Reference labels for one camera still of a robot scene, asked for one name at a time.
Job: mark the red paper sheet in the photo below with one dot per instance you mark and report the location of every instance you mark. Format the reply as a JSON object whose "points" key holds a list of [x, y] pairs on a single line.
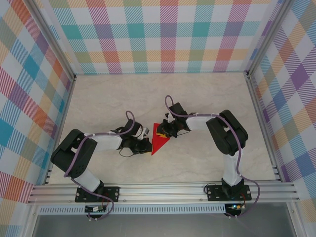
{"points": [[158, 145]]}

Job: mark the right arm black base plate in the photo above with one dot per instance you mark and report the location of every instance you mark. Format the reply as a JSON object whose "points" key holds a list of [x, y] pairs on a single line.
{"points": [[214, 192]]}

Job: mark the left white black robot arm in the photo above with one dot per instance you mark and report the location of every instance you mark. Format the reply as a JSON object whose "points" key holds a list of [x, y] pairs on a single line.
{"points": [[108, 144]]}

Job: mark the aluminium side rail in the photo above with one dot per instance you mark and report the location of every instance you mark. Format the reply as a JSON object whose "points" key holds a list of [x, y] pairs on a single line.
{"points": [[262, 123], [66, 108]]}

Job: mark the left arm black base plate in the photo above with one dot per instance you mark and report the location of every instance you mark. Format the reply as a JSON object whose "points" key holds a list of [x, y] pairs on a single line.
{"points": [[112, 193]]}

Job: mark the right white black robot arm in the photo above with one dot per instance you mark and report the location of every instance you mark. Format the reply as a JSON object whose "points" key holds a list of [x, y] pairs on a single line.
{"points": [[197, 123]]}

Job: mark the grey metal panel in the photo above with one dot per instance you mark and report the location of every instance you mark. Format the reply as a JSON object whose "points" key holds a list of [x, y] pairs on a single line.
{"points": [[160, 225]]}

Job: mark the aluminium frame post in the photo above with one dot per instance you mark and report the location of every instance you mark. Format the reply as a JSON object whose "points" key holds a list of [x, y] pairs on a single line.
{"points": [[53, 39], [269, 37]]}

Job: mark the aluminium mounting rail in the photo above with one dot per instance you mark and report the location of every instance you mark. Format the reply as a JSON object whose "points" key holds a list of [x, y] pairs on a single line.
{"points": [[163, 192]]}

